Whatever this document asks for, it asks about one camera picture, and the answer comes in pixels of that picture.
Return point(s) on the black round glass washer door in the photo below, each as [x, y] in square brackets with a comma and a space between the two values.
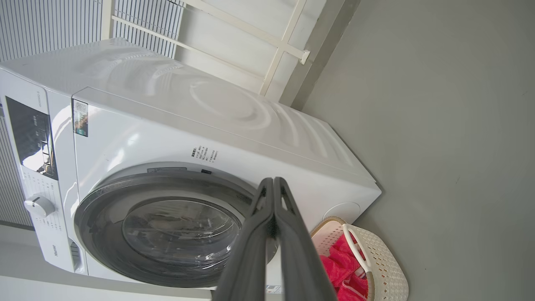
[167, 234]

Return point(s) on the red and white garment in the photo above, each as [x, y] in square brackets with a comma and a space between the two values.
[340, 263]

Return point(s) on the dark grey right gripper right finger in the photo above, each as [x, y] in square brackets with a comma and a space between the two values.
[299, 259]

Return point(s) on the white railing frame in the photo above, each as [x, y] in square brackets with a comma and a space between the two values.
[284, 44]

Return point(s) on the dark product sticker on washer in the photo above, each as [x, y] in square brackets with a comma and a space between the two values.
[80, 118]

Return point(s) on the white washing machine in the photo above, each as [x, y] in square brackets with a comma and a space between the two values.
[188, 117]

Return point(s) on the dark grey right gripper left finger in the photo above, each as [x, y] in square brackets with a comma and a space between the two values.
[250, 251]

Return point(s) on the cream perforated laundry basket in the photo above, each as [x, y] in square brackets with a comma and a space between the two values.
[386, 267]

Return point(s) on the blue energy label sticker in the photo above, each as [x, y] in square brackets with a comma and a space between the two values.
[273, 289]

